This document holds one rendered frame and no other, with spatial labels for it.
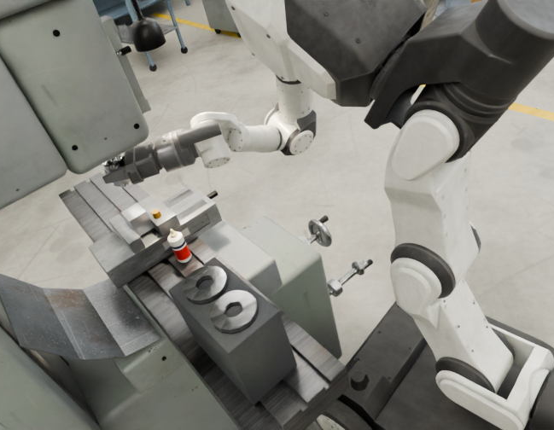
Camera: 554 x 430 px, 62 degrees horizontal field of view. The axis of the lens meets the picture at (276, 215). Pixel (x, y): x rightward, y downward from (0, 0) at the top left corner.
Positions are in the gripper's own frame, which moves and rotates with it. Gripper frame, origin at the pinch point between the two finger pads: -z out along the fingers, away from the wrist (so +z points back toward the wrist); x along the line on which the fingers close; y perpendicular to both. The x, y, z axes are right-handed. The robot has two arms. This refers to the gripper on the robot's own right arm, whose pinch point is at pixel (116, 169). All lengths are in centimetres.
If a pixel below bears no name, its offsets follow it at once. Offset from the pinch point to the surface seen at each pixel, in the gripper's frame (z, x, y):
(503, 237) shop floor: 140, -44, 126
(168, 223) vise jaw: 4.4, -2.9, 22.0
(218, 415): -4, 19, 84
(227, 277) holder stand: 18.1, 32.9, 13.2
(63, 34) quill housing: 5.7, 8.7, -33.2
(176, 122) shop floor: -11, -279, 123
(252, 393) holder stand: 16, 50, 28
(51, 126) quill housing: -3.5, 12.3, -19.4
